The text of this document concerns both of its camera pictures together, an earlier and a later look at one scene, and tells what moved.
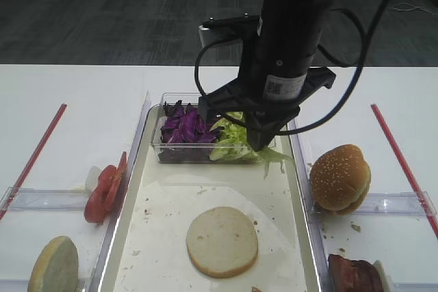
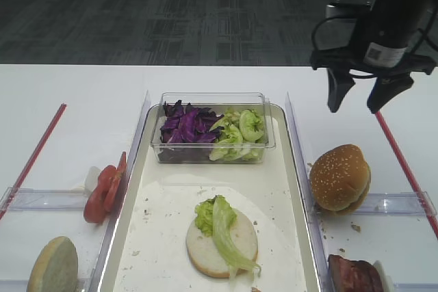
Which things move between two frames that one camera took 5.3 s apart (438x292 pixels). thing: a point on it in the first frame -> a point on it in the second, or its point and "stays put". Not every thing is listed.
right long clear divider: x=321 y=278 stays put
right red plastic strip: x=406 y=171 stays put
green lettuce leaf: x=267 y=155 -> x=216 y=215
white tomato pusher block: x=92 y=179 stays put
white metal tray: x=148 y=252 stays put
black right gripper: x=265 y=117 -> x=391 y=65
